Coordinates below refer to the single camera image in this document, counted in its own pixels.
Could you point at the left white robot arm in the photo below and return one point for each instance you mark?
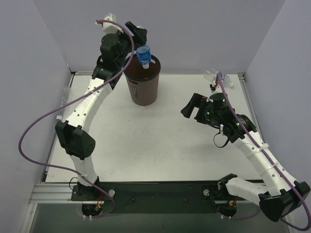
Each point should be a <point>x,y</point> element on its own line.
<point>73,133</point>

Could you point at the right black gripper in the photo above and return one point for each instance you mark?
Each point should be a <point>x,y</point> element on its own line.
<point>198,107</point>

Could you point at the clear crumpled plastic bottle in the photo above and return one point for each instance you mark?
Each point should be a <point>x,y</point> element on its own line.
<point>65,97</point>

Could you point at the blue label plastic bottle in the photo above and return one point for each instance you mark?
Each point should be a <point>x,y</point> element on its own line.
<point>144,55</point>

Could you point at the brown plastic waste bin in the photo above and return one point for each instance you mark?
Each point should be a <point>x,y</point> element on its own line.
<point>143,92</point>

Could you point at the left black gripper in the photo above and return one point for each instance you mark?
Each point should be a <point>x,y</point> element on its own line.
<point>137,32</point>

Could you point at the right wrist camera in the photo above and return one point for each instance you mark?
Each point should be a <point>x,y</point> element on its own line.
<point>215,87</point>

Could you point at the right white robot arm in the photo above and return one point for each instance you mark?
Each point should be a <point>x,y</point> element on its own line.
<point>281,193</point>

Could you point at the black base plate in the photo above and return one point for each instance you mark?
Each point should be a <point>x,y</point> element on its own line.
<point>185,197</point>

